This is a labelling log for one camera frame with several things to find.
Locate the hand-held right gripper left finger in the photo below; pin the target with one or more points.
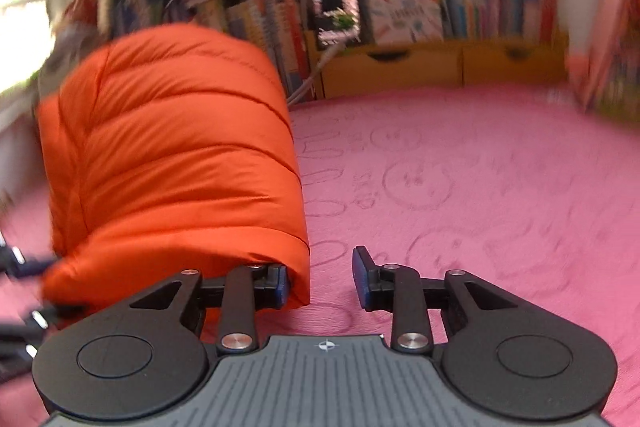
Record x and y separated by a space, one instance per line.
282 284

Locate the white pencil print box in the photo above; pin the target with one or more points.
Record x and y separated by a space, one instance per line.
405 14

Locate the pink toy dollhouse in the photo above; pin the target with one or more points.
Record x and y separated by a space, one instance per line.
610 57

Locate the wooden drawer organizer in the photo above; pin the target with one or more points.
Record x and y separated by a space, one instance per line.
400 67

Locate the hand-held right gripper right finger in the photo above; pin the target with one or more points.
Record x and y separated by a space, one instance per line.
359 279

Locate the orange puffer jacket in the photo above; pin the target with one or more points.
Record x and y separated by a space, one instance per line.
175 147

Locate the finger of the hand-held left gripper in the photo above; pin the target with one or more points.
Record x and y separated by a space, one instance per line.
25 264
30 327

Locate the black smartphone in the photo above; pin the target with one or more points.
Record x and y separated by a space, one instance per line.
332 2

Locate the row of picture books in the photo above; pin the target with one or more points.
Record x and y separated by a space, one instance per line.
250 12

